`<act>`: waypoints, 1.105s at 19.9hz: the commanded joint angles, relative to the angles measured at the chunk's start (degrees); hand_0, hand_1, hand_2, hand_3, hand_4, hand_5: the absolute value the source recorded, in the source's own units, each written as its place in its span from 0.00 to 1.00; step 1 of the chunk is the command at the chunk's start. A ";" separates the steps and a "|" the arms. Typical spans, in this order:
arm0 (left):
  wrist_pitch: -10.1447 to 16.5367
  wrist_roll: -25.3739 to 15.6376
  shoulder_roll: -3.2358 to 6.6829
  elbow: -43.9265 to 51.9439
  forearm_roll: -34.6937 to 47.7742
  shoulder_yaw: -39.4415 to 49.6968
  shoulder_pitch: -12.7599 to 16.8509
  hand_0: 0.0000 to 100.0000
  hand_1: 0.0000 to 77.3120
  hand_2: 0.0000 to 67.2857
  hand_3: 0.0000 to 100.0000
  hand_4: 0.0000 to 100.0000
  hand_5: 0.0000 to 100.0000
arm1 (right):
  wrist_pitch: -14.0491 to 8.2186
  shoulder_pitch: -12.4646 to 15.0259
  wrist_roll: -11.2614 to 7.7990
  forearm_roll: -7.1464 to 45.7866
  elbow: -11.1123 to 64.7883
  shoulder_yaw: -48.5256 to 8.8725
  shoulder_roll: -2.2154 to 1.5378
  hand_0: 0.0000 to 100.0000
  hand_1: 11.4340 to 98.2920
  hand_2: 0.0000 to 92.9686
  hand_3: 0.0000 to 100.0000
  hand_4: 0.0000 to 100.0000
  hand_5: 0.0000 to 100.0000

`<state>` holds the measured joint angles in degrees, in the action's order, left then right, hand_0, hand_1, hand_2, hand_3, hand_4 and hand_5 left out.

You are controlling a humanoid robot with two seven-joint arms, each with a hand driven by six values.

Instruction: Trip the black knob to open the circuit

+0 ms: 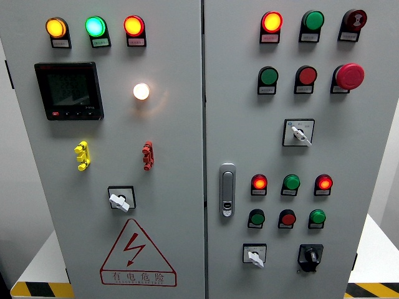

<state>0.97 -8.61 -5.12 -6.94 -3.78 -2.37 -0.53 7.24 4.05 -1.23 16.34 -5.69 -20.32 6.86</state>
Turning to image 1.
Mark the large bright green lamp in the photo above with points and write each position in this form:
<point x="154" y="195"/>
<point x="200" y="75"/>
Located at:
<point x="95" y="26"/>

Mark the small green push button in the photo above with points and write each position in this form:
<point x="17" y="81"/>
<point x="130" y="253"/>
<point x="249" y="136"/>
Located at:
<point x="257" y="218"/>

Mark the pale grey cabinet door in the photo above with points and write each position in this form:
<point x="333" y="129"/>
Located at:
<point x="174" y="140"/>

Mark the black yellow striped tape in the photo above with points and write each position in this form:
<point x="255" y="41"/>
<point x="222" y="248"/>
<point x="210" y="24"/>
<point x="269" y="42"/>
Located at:
<point x="40" y="290"/>
<point x="374" y="290"/>

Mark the small red round lamp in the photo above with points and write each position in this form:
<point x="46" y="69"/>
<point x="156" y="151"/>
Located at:
<point x="259" y="182"/>
<point x="324" y="182"/>

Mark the large dark green lamp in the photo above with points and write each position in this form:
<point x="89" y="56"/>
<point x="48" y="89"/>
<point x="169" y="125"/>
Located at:
<point x="313" y="20"/>

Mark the large red stop button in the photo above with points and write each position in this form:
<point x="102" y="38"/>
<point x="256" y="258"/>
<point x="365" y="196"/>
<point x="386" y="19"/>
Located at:
<point x="350" y="76"/>

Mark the large green push button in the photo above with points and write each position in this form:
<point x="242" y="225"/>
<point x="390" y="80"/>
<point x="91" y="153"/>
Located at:
<point x="269" y="76"/>

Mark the red warning triangle sticker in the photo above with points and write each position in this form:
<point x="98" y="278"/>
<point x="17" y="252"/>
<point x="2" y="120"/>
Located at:
<point x="137" y="277"/>

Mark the small green round lamp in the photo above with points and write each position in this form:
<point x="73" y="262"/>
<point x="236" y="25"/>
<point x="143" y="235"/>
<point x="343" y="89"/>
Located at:
<point x="291" y="182"/>
<point x="318" y="216"/>

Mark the small red push button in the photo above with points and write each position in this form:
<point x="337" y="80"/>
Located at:
<point x="288" y="218"/>

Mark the silver door lock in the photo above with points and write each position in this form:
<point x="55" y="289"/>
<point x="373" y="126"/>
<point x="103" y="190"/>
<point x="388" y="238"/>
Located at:
<point x="227" y="190"/>

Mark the pale grey door with lock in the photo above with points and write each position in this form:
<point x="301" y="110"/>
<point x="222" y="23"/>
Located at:
<point x="343" y="155"/>

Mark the large red push button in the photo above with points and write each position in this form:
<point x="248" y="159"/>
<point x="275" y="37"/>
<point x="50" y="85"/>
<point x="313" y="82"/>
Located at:
<point x="307" y="75"/>

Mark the large red round lamp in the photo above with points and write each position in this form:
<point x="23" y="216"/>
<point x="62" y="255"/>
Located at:
<point x="272" y="21"/>
<point x="133" y="26"/>

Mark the black display meter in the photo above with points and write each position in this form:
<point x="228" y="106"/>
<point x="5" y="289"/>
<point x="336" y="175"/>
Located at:
<point x="70" y="90"/>

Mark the dark red buzzer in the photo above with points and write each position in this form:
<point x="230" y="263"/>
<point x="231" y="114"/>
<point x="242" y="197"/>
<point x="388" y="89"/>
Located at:
<point x="356" y="19"/>

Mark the white round lamp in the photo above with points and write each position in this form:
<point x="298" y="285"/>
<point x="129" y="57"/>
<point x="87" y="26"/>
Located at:
<point x="141" y="91"/>

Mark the large yellow round lamp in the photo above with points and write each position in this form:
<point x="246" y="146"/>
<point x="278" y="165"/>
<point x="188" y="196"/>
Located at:
<point x="56" y="28"/>

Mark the small label plate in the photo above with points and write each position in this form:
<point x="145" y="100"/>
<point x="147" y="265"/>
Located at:
<point x="101" y="42"/>
<point x="267" y="90"/>
<point x="61" y="43"/>
<point x="285" y="226"/>
<point x="308" y="37"/>
<point x="136" y="42"/>
<point x="258" y="192"/>
<point x="254" y="226"/>
<point x="315" y="226"/>
<point x="347" y="36"/>
<point x="269" y="38"/>
<point x="338" y="89"/>
<point x="288" y="192"/>
<point x="303" y="90"/>
<point x="321" y="192"/>

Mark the black door hinge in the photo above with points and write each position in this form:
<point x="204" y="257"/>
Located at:
<point x="9" y="74"/>
<point x="355" y="261"/>
<point x="67" y="275"/>

